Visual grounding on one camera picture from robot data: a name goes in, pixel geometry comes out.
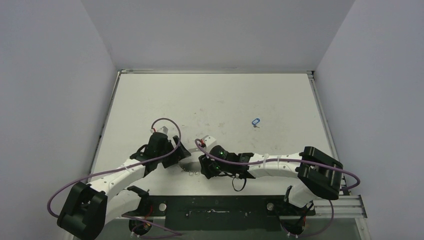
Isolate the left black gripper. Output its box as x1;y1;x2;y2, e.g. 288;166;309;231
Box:
156;136;190;168

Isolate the clear plastic keyring holder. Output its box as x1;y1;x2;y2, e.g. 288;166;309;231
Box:
178;152;204;176

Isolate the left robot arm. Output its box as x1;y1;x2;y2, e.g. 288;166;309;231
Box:
56;132;192;240

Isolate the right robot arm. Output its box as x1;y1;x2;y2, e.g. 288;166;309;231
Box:
198;145;343;215

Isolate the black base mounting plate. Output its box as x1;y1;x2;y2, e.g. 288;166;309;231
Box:
127;195;316;231

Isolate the blue tagged key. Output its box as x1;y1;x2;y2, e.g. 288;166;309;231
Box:
251;118;261;128

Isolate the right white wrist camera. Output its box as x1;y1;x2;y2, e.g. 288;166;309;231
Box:
198;135;218;151

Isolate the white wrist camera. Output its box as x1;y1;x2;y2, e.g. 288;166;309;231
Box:
198;135;218;151
150;126;169;135

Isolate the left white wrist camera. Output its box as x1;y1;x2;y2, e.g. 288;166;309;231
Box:
150;126;169;135

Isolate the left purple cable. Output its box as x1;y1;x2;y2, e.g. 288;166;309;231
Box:
46;117;184;239

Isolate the aluminium front rail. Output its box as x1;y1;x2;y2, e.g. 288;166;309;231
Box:
104;192;366;222

